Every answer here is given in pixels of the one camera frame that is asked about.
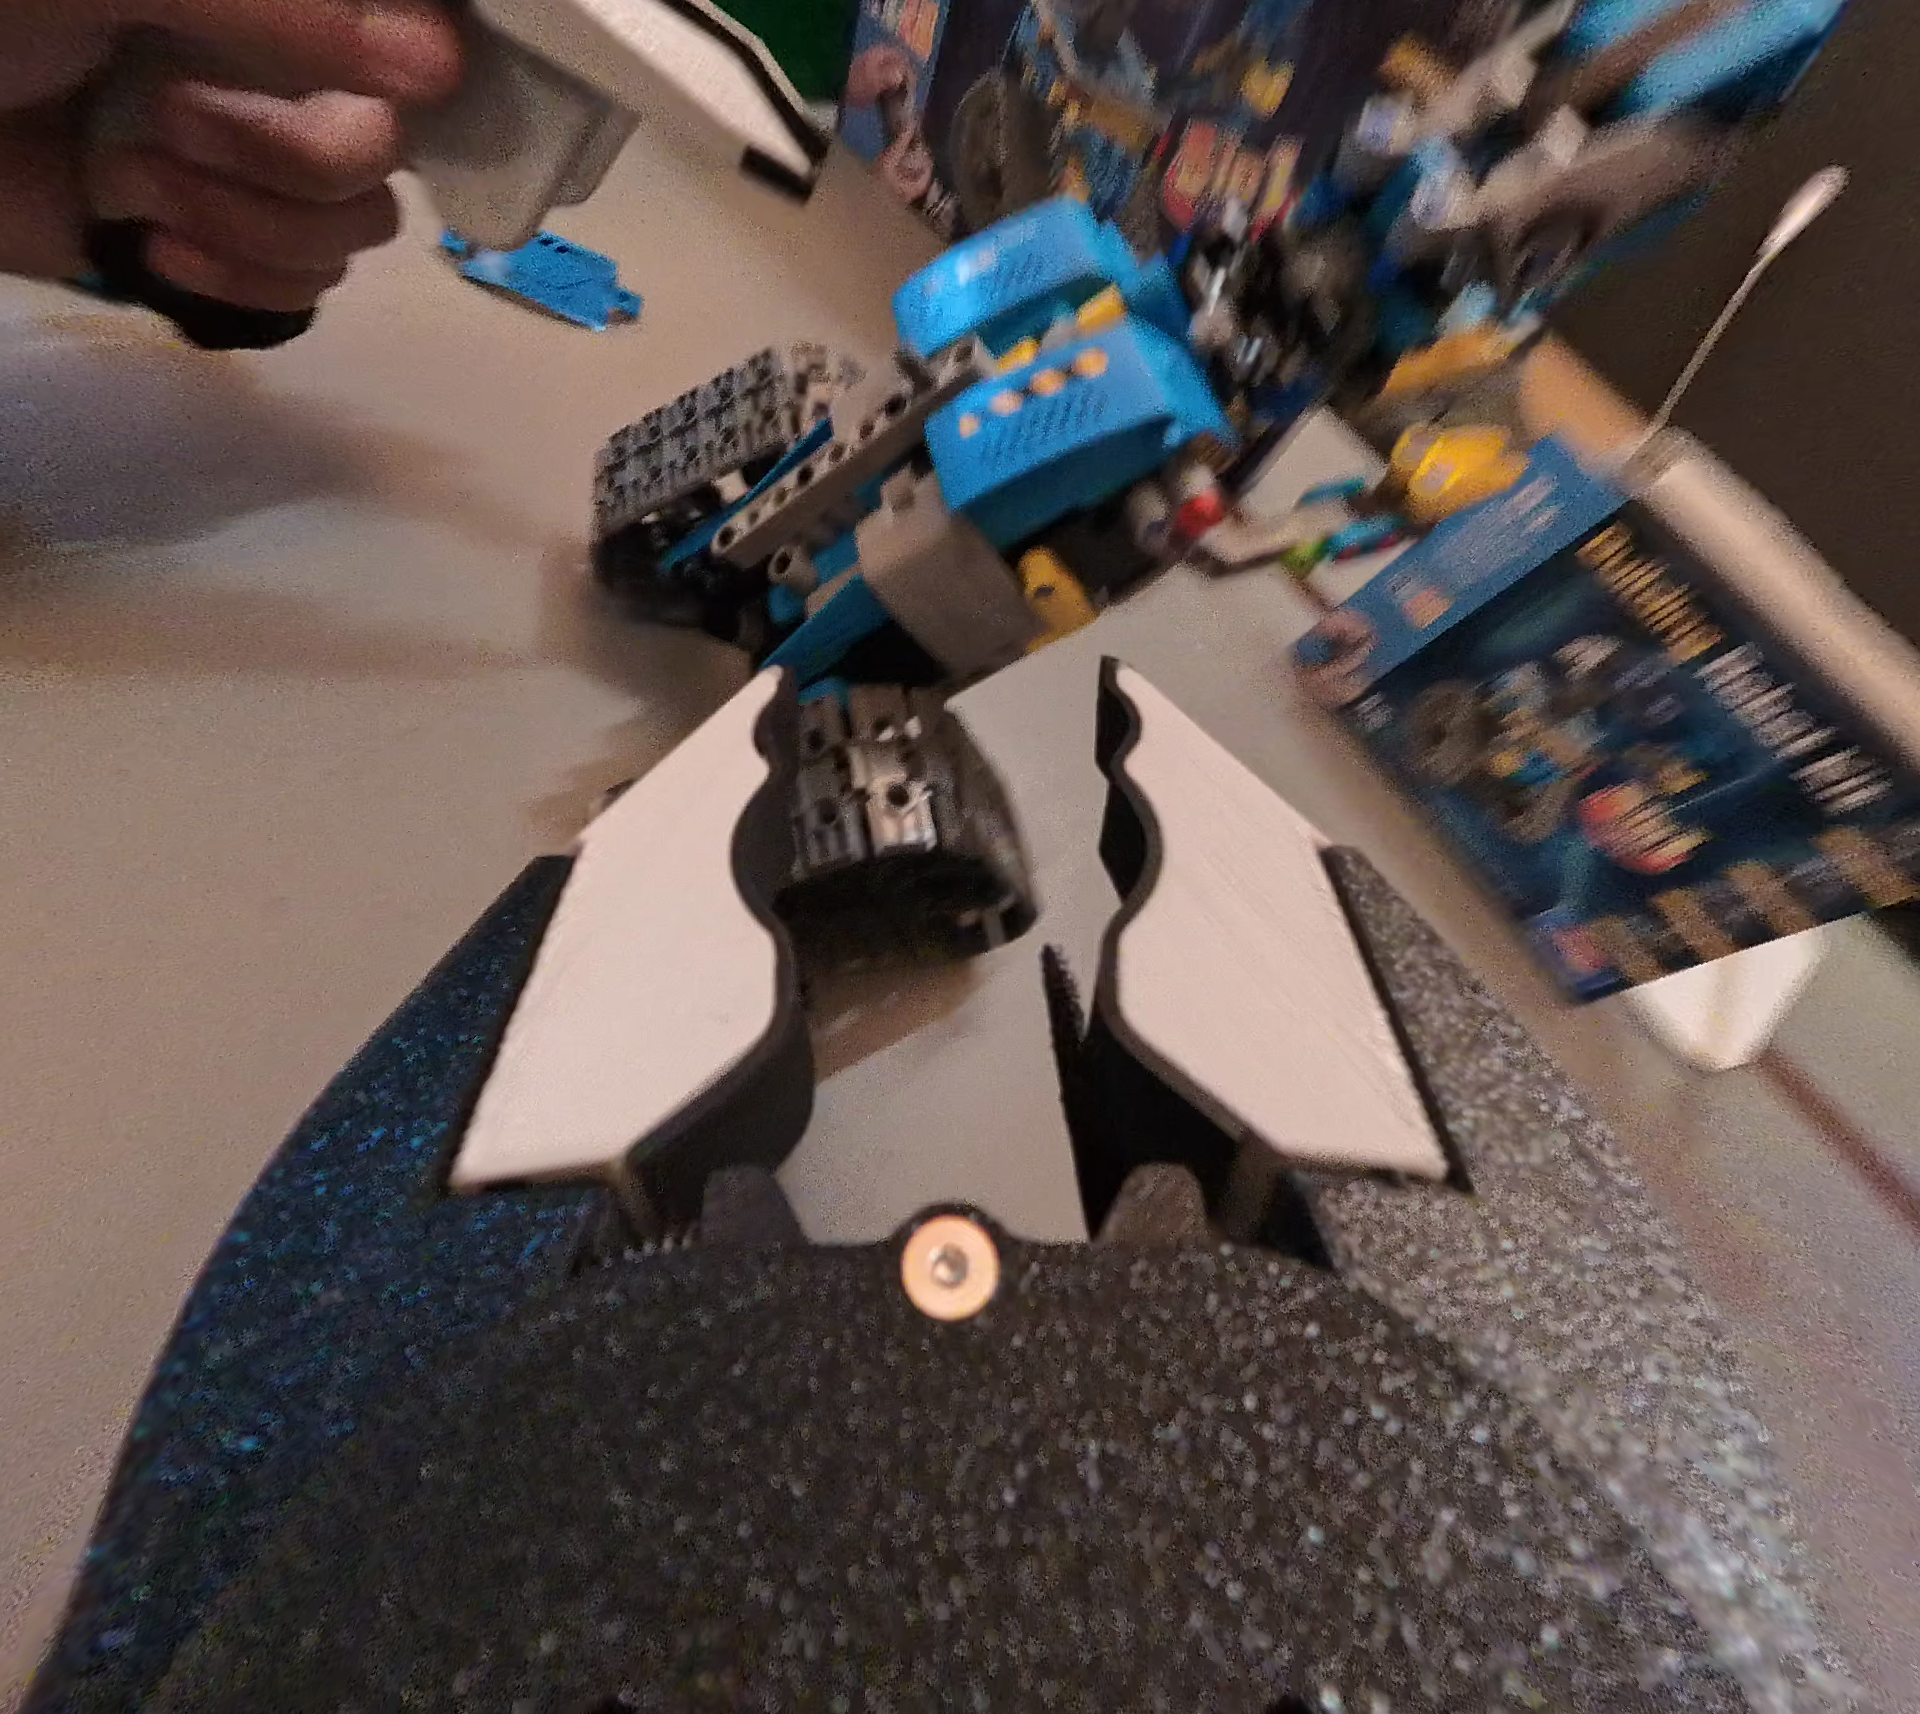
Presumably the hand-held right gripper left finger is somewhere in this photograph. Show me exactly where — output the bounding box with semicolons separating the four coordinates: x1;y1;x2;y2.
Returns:
451;669;813;1223

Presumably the small blue plate piece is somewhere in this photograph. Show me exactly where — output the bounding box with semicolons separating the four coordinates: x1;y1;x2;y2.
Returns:
443;230;644;333

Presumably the blue toy kit booklet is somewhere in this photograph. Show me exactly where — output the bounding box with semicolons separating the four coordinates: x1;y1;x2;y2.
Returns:
1291;440;1920;1002

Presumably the person's left hand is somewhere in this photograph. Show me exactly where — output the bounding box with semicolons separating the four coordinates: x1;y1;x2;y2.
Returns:
0;0;468;312

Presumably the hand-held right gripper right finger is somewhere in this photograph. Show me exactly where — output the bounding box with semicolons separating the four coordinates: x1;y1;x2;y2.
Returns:
1074;664;1461;1236

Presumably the white document stand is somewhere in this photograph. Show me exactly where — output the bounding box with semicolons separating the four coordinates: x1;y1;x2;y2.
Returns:
1636;440;1920;1078

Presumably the white gooseneck stalk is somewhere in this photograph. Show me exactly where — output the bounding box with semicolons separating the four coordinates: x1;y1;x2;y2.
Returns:
1636;166;1851;471

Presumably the blue tracked toy robot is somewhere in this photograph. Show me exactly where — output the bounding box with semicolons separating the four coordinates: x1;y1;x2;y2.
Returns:
587;0;1863;971

